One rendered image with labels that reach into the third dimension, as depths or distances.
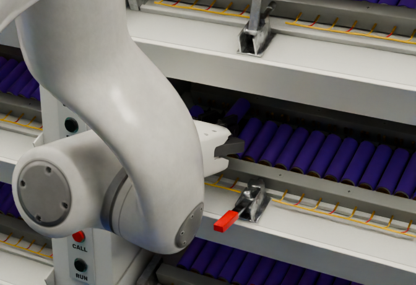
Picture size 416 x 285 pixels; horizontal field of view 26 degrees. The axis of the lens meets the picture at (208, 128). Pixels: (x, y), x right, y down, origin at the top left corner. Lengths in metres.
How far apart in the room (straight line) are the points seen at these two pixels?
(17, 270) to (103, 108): 0.61
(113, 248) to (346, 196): 0.31
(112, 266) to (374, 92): 0.43
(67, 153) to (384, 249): 0.36
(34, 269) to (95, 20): 0.65
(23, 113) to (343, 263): 0.48
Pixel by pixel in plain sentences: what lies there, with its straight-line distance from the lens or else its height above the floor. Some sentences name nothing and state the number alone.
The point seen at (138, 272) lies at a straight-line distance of 1.20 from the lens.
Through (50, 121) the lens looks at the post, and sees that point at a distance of 1.10.
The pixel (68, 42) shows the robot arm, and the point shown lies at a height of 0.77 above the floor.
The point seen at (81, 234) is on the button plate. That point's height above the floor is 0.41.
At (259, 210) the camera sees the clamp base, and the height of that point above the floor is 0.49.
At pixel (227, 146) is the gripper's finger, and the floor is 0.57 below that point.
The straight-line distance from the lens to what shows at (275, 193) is 1.02.
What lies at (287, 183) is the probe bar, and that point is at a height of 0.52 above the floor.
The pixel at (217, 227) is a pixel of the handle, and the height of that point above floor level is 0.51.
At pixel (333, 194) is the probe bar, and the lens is 0.99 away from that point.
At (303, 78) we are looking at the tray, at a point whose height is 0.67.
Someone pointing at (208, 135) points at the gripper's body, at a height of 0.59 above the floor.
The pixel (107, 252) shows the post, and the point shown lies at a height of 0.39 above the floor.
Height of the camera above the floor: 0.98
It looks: 23 degrees down
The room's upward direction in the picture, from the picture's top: straight up
